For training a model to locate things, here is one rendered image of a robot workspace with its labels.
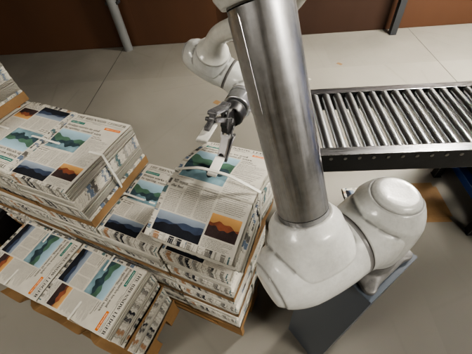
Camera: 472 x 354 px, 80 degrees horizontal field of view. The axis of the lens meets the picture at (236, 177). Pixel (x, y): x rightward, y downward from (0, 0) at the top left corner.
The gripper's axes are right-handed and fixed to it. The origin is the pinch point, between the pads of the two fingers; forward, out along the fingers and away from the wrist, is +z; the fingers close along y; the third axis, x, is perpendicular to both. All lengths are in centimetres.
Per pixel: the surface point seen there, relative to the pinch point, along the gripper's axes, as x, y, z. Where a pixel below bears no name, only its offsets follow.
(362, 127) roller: -41, 48, -75
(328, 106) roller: -22, 49, -88
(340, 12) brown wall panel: 9, 125, -369
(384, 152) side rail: -52, 47, -59
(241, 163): -4.5, 13.9, -10.5
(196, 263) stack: 3.2, 36.7, 19.3
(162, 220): 9.6, 13.2, 17.1
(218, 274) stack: -5.9, 36.8, 20.3
